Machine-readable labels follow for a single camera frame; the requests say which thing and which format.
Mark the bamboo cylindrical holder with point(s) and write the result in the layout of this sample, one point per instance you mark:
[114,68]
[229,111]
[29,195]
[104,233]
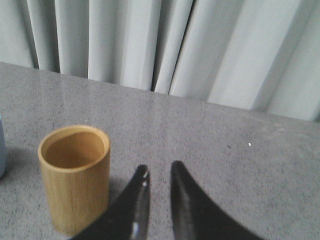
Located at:
[75,167]

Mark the white pleated curtain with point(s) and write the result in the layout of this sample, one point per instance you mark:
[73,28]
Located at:
[259,55]

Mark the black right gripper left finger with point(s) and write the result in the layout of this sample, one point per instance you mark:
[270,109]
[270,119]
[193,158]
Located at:
[128,217]

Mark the blue plastic cup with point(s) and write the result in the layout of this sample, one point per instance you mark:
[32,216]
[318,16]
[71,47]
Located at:
[3,151]

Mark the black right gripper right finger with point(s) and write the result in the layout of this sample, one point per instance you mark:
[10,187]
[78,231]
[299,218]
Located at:
[195,216]

